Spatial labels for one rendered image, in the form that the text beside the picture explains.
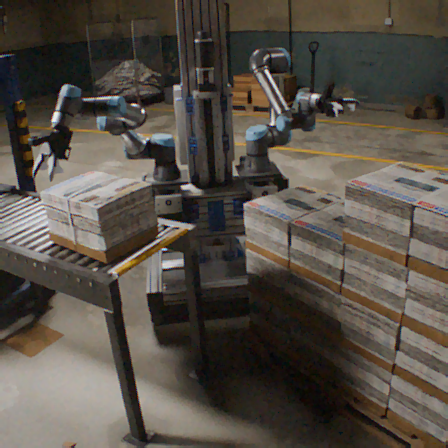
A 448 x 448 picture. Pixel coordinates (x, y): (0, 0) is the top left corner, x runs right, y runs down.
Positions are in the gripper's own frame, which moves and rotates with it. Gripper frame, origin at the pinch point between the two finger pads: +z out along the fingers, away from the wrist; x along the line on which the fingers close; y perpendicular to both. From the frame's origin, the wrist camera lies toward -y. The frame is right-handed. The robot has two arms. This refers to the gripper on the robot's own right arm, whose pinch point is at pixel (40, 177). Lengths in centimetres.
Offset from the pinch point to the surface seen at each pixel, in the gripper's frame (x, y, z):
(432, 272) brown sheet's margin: -124, 61, -2
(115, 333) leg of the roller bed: -28, 29, 48
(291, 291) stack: -61, 94, 19
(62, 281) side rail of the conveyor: -3.9, 18.8, 35.9
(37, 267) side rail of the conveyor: 10.8, 16.4, 34.4
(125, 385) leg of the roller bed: -28, 42, 70
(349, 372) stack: -95, 98, 45
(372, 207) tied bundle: -99, 60, -19
